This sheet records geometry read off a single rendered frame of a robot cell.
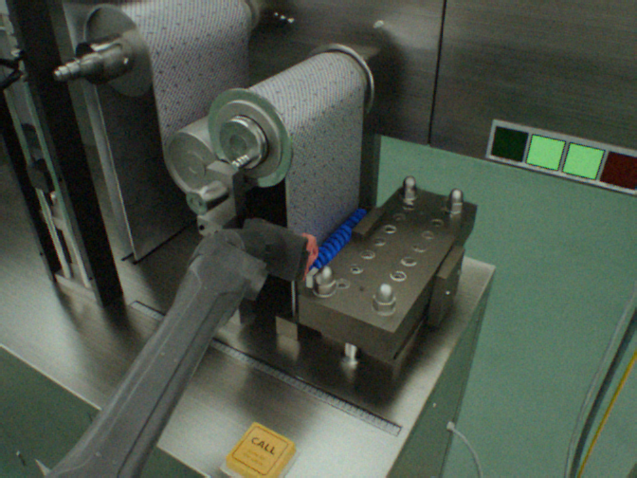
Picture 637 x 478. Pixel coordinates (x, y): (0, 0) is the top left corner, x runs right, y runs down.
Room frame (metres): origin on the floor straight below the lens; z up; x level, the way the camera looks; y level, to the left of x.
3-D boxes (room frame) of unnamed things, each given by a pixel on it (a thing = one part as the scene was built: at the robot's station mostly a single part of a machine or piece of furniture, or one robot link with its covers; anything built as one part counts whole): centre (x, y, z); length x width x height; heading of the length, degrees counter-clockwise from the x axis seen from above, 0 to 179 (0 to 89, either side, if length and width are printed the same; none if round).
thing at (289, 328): (0.78, -0.02, 0.92); 0.28 x 0.04 x 0.04; 149
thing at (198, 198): (0.66, 0.17, 1.18); 0.04 x 0.02 x 0.04; 59
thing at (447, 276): (0.72, -0.23, 0.96); 0.10 x 0.03 x 0.11; 149
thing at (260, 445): (0.42, 0.08, 0.91); 0.07 x 0.07 x 0.02; 59
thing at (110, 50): (0.81, 0.32, 1.33); 0.06 x 0.06 x 0.06; 59
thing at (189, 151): (0.87, 0.14, 1.17); 0.26 x 0.12 x 0.12; 149
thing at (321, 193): (0.78, -0.01, 1.11); 0.23 x 0.01 x 0.18; 149
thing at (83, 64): (0.76, 0.36, 1.33); 0.06 x 0.03 x 0.03; 149
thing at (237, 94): (0.71, 0.10, 1.25); 0.15 x 0.01 x 0.15; 59
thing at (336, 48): (0.92, -0.03, 1.25); 0.15 x 0.01 x 0.15; 59
